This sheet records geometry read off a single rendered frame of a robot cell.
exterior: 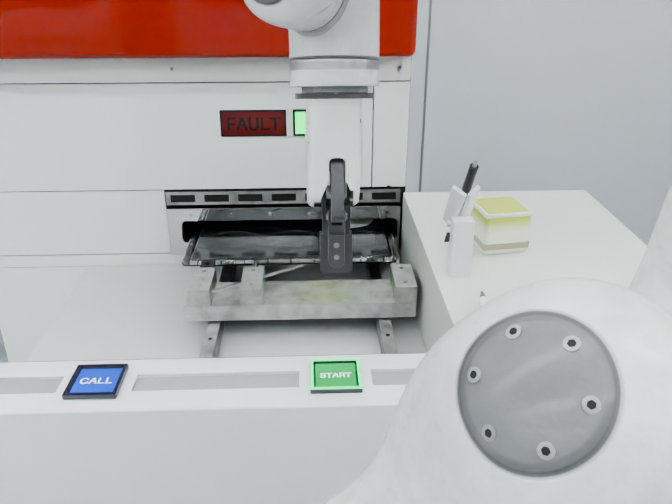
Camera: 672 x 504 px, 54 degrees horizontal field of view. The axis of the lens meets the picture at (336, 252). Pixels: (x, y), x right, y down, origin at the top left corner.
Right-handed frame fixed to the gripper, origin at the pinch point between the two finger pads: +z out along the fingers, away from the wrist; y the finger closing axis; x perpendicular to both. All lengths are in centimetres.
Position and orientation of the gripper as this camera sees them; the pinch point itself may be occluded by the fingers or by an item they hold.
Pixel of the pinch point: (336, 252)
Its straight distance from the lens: 66.6
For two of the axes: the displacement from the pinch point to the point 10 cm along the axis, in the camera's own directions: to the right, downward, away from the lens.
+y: 0.4, 2.3, -9.7
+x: 10.0, -0.2, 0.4
